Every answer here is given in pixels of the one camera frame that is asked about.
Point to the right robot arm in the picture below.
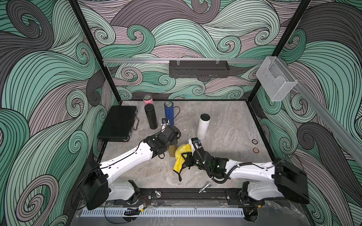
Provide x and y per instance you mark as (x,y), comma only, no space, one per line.
(278,179)

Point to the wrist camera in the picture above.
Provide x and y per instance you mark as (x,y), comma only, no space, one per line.
(196,145)
(164,123)

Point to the yellow grey cleaning cloth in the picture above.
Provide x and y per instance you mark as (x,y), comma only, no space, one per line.
(181,156)

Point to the black thermos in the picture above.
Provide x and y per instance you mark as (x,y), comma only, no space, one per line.
(151,116)

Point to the white thermos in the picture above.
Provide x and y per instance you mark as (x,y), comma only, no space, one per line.
(204,121)

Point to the black wall shelf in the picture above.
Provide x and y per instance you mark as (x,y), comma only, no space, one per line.
(200,69)

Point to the pink thermos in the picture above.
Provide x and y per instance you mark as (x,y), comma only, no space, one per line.
(147,99)

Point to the blue thermos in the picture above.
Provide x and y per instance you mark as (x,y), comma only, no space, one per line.
(169,111)

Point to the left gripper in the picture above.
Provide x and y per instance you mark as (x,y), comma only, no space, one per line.
(175,139)

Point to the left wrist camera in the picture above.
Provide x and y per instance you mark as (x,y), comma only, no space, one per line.
(164,123)

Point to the silver knob on rail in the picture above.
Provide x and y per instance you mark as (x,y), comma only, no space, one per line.
(158,194)

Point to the white slotted cable duct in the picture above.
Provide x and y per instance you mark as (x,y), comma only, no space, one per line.
(169,212)

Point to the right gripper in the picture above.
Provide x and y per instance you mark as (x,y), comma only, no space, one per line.
(188,157)

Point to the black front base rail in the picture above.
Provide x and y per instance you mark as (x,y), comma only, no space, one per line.
(232,195)

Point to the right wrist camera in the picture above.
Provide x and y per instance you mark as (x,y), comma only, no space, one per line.
(196,145)

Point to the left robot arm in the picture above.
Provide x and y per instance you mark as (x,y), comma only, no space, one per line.
(100,186)

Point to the black hard case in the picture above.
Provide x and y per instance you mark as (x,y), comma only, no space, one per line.
(119,124)

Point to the clear acrylic wall holder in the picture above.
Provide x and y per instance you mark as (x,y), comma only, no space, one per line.
(276,78)

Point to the gold thermos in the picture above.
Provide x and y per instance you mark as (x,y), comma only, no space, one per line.
(172,149)

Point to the silver bolt on rail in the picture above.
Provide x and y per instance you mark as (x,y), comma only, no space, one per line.
(203,189)

